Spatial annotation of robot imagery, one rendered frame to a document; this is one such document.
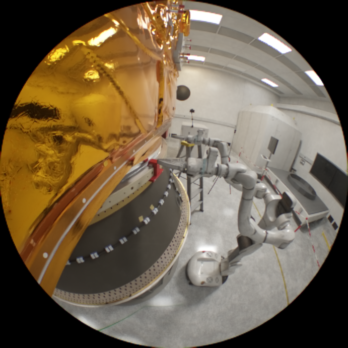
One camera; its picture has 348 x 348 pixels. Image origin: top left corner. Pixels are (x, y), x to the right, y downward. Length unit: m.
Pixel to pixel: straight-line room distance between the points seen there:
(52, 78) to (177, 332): 2.22
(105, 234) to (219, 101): 8.28
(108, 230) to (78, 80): 0.51
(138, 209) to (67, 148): 0.48
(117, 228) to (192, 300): 1.72
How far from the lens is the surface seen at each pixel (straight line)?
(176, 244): 0.88
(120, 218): 0.55
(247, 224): 0.65
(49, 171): 0.18
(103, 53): 0.26
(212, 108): 8.15
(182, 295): 2.02
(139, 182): 0.52
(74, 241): 0.31
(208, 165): 0.48
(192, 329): 2.14
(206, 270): 1.83
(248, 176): 0.52
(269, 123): 5.93
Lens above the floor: 2.00
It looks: 31 degrees down
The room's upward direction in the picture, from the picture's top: 6 degrees clockwise
